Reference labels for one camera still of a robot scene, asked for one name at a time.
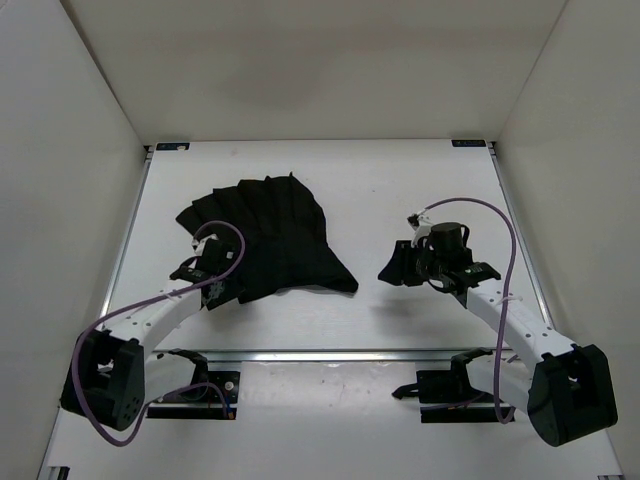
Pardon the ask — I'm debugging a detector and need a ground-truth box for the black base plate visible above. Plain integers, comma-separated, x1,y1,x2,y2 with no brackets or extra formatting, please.
146,366,241,421
416,370,498,425

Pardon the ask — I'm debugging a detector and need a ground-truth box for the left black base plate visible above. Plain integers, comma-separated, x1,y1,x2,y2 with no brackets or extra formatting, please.
146,366,241,421

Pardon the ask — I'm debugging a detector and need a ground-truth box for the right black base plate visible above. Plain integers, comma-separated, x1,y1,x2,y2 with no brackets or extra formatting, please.
416,370,498,425

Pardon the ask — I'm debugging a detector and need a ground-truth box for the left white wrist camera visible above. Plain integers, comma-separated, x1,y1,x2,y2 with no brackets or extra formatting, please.
191,234,220,257

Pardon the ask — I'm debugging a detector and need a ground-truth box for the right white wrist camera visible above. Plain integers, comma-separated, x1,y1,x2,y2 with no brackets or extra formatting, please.
407,210,433,248

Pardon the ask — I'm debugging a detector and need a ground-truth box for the black pleated skirt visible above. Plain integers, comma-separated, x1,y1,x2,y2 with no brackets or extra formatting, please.
176,174,359,304

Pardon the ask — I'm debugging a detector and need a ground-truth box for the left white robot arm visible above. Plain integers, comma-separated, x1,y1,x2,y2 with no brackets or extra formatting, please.
60,235,245,435

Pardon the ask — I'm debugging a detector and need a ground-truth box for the right blue corner label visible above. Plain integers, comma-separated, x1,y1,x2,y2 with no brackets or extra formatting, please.
451,139,486,148

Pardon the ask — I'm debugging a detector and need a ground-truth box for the blue corner label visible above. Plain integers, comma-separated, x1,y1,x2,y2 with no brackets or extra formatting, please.
451,139,486,148
155,142,190,151

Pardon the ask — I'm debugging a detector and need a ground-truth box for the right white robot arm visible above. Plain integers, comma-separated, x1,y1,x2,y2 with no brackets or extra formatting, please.
378,215,618,447

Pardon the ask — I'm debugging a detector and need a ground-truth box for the aluminium front rail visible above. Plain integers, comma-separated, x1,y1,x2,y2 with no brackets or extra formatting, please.
144,349,511,364

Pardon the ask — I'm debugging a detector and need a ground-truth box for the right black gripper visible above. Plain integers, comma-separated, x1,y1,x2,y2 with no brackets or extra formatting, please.
378,241,447,287

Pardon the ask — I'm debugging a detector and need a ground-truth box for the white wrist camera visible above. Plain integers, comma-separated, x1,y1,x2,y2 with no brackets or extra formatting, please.
407,210,433,248
191,234,220,257

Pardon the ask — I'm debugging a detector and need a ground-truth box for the left blue corner label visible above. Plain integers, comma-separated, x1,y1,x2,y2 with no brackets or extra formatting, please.
155,142,190,151

